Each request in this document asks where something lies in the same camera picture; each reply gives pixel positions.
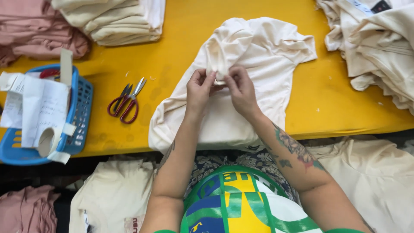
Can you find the white paper sheets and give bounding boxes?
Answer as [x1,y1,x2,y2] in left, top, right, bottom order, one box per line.
[0,71,70,149]

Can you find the masking tape roll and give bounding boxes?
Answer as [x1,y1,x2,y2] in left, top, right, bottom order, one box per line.
[36,123,77,165]

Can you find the red-handled scissors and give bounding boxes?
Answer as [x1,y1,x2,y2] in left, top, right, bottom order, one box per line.
[107,77,147,125]

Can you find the cream t-shirt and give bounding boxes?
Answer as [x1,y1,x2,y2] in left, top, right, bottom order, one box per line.
[148,17,318,154]

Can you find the stack of folded cream shirts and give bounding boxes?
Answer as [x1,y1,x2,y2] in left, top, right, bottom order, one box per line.
[51,0,166,46]

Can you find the plain cream garment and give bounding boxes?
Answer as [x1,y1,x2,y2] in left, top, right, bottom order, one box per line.
[307,136,414,233]

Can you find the cream shirt with red print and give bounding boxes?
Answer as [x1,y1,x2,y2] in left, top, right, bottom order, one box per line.
[68,159,156,233]

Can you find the person's green yellow shirt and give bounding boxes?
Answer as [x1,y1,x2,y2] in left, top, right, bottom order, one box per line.
[154,165,366,233]

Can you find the red object in basket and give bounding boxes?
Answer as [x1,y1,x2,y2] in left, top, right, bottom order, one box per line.
[39,68,61,79]

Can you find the pile of pink garments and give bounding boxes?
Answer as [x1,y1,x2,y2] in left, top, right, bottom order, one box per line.
[0,0,91,68]

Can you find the pink garment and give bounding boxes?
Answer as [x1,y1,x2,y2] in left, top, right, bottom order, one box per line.
[0,185,61,233]

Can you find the cardboard strip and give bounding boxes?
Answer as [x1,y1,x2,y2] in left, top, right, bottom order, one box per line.
[60,49,74,88]

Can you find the person's left hand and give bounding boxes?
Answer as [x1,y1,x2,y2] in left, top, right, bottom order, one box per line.
[186,68,226,114]

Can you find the blue plastic basket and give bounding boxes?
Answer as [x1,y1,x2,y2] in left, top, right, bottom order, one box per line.
[0,63,94,166]

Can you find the person's right hand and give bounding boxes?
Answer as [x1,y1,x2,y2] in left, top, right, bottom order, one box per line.
[224,65,263,119]

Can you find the heap of cream shirts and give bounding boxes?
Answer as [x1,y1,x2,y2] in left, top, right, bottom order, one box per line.
[315,0,414,116]

